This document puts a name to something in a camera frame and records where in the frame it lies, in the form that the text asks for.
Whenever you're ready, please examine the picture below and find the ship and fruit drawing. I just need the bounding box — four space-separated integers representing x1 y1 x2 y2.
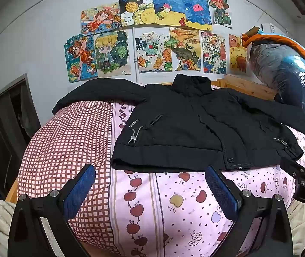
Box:
135 29 173 73

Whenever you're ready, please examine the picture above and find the autumn landscape drawing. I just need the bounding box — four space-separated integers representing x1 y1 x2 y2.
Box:
169 27 202 71

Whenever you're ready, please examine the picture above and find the cardboard box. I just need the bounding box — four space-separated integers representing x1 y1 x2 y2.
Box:
242 26 260 36

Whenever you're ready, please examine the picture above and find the orange-haired girl blue drawing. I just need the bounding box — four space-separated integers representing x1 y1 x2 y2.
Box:
64 34 98 83

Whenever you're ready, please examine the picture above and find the fish drawing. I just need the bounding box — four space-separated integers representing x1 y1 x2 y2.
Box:
151 0 186 24

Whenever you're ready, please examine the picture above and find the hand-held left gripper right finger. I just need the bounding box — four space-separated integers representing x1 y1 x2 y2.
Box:
205 165 294 257

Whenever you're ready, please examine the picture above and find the red checked pillow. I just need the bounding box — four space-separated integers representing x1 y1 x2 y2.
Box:
17 100 115 249

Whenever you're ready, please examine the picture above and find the city houses drawing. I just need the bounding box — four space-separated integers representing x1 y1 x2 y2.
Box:
201 31 226 75

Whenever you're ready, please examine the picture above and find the blonde character drawing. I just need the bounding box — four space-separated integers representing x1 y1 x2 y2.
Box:
93 29 131 79

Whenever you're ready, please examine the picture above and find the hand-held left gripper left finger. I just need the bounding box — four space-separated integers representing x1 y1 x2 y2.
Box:
8 164 97 257

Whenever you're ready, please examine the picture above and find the pink apple-print duvet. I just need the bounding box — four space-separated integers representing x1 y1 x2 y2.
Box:
108 84 305 257

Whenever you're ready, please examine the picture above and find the pink jellyfish drawing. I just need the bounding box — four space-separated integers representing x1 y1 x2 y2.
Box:
181 0 212 31

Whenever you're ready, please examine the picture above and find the pineapple drawing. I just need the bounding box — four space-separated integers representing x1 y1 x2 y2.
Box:
118 0 157 27

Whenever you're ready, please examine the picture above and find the wooden bed frame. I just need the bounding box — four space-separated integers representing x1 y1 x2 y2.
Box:
140 73 305 150

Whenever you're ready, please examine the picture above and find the red-haired character drawing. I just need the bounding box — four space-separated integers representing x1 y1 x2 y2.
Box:
207 0 233 28

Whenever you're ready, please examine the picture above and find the yellow bear drawing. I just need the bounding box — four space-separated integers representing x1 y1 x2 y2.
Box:
229 34 248 73

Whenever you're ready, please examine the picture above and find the black padded jacket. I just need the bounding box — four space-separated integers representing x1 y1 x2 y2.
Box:
52 73 305 172

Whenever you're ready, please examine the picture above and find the plastic-wrapped grey blue bundle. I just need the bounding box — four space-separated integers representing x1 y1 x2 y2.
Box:
248 41 305 113

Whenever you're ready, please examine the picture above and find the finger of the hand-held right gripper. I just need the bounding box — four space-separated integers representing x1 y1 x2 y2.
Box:
279 157 305 178

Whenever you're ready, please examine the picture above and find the lying orange-haired girl drawing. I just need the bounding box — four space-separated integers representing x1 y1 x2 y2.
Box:
81 3 121 35

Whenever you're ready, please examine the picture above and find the white air conditioner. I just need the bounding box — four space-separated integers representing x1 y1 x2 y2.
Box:
261 23 283 34

